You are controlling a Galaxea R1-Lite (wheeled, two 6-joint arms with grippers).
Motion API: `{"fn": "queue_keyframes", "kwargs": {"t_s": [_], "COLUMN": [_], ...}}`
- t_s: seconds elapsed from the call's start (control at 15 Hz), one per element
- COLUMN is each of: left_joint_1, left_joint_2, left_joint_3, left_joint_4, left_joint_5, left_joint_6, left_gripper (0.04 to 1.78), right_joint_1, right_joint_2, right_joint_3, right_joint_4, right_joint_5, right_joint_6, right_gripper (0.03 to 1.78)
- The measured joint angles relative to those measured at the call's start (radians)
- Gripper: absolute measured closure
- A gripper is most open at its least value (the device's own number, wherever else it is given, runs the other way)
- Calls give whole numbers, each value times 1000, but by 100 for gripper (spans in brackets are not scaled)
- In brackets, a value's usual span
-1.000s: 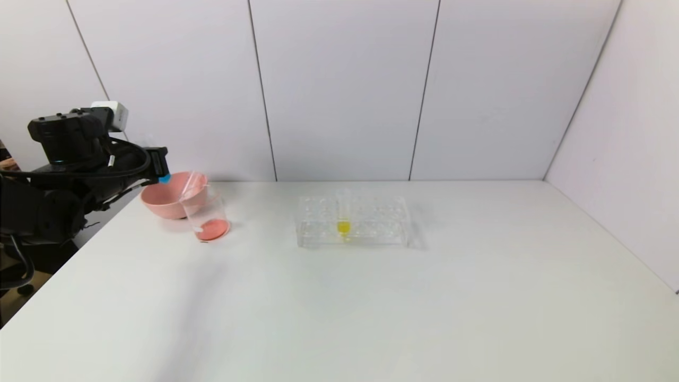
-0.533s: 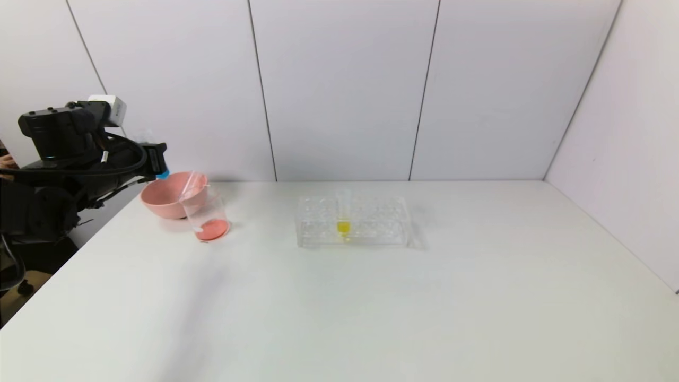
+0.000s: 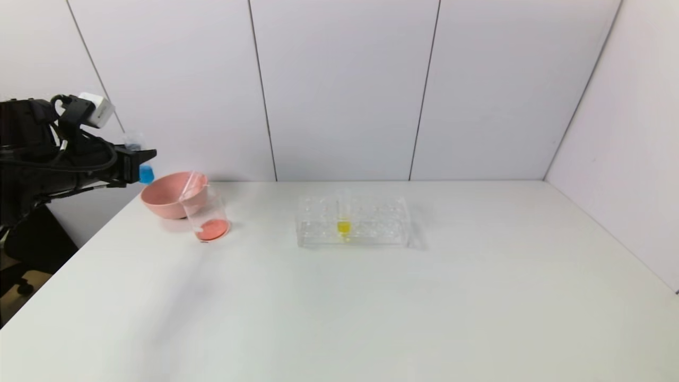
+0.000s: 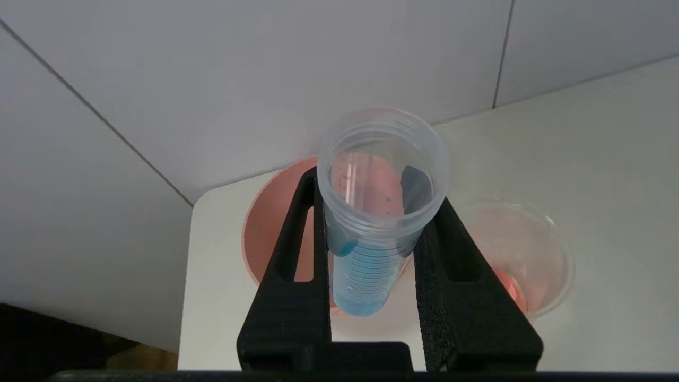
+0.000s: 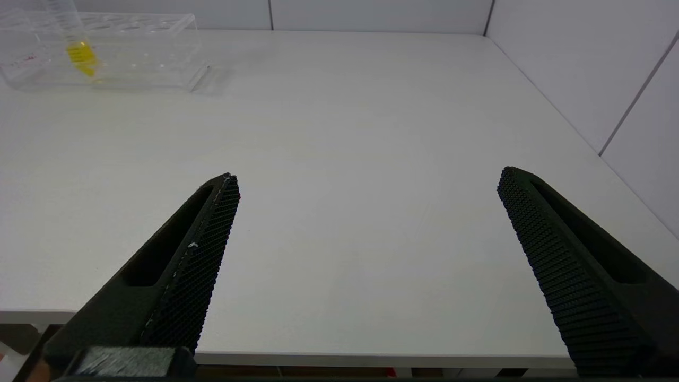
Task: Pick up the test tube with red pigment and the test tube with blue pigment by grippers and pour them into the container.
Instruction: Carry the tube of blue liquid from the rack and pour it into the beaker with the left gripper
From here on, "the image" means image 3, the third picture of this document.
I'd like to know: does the test tube with blue pigment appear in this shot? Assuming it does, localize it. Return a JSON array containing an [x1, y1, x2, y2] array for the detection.
[[124, 132, 156, 185]]

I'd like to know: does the clear glass beaker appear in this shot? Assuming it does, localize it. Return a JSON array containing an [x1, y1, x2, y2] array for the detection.
[[181, 183, 232, 244]]

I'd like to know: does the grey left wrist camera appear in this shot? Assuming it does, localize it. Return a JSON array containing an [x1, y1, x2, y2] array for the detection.
[[79, 92, 116, 129]]

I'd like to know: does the thin black camera cable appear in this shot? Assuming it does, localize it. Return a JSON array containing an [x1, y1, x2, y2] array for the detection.
[[50, 94, 118, 173]]

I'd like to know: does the clear acrylic test tube rack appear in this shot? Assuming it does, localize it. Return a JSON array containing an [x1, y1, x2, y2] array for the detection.
[[295, 195, 412, 249]]

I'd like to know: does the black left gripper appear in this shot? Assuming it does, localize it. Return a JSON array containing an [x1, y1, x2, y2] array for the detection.
[[92, 144, 157, 184]]

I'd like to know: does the pink bowl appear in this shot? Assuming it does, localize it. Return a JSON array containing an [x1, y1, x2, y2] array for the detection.
[[140, 171, 209, 221]]

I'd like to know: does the test tube with yellow pigment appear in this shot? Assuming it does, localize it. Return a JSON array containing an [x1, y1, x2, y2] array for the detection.
[[336, 192, 353, 240]]

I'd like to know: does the test tube with red pigment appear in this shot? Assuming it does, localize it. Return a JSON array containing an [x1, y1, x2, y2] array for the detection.
[[179, 171, 208, 202]]

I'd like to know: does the black chair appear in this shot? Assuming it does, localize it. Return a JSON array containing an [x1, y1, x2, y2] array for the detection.
[[0, 204, 79, 319]]

